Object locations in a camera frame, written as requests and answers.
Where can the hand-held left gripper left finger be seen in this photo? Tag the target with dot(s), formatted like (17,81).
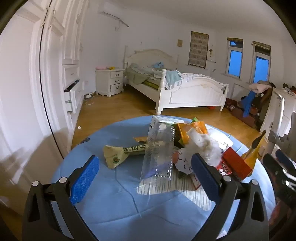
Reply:
(84,178)

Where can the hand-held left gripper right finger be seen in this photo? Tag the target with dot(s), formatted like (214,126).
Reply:
(205,177)

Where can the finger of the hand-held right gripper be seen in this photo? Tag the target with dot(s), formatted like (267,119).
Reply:
(285,158)
(274,165)

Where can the red box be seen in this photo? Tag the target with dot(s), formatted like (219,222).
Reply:
(233,160)

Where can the yellow snack bag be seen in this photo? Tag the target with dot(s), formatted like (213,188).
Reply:
(253,155)

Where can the white paper with face print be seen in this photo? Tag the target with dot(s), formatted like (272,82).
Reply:
(182,162)

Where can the white fluffy plush toy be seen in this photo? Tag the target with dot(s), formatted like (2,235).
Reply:
(208,146)

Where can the blue tablecloth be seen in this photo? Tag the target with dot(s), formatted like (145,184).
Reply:
(104,208)

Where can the beige green wrapper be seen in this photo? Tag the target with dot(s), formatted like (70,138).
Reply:
(115,155)

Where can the white paper packet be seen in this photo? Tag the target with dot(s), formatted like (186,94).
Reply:
(222,141)

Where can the white grey column stand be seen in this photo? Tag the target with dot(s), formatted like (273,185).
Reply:
(278,115)

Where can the orange snack bag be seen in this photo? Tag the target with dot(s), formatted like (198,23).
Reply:
(185,133)

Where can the white cabinet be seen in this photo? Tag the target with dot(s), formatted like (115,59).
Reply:
(286,106)

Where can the clear plastic package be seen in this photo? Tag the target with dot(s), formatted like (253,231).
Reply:
(157,160)

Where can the small green packet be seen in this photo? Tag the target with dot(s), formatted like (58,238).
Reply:
(195,119)

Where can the blue garment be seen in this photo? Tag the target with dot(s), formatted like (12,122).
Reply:
(248,102)

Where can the red item under bed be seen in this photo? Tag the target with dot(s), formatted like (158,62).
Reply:
(211,107)

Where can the pink clothes pile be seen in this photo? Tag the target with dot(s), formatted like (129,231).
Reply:
(260,87)

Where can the dark red bag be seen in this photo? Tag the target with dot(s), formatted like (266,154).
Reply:
(230,103)

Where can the white radiator panel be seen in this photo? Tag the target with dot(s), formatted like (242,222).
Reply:
(240,91)

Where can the white power strip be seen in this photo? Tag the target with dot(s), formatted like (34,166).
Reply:
(89,95)

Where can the white bed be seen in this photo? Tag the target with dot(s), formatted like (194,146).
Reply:
(196,93)

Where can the open white drawer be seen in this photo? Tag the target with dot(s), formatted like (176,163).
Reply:
(71,95)

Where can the wide window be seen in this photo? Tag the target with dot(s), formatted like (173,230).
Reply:
(261,67)

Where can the white nightstand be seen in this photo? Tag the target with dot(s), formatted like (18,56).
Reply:
(111,81)

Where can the light blue cloth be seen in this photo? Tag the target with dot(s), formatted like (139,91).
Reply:
(172,76)

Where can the narrow window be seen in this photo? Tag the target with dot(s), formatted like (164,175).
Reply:
(234,60)

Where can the pink item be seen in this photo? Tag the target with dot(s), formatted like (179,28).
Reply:
(100,68)

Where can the green blanket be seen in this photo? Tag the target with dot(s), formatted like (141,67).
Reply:
(136,75)

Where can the blue plush toy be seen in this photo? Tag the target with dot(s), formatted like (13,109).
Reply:
(159,64)

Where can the white built-in wardrobe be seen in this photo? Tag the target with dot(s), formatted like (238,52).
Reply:
(57,46)

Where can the wall calendar poster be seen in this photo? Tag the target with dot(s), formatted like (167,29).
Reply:
(198,49)

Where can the beige wall plate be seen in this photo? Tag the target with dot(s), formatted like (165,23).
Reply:
(180,43)

